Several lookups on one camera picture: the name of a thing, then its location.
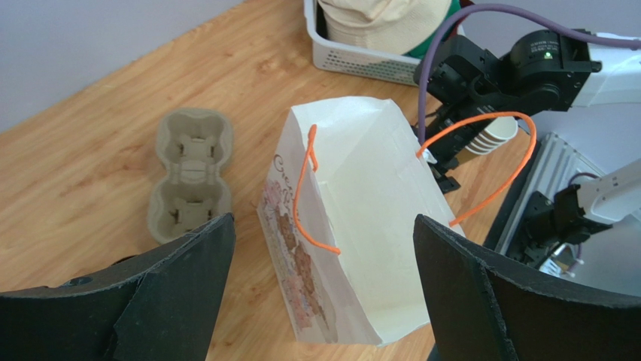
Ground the white paper takeout bag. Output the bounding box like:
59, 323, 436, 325
257, 96, 462, 346

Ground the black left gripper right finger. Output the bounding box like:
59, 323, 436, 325
413, 215, 640, 360

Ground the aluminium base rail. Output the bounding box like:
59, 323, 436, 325
483, 133, 610, 269

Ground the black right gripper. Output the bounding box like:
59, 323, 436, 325
413, 35, 517, 193

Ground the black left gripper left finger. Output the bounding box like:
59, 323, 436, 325
1, 213, 235, 360

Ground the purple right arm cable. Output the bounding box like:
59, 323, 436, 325
418, 3, 641, 146

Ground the beige bucket hat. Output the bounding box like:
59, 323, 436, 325
318, 0, 460, 55

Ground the white plastic basket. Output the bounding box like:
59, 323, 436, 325
303, 0, 420, 86

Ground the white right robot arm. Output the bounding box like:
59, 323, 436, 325
412, 30, 640, 138

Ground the grey pulp cup carrier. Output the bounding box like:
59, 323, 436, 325
147, 108, 234, 244

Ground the stack of paper cups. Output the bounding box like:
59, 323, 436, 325
466, 117, 518, 155

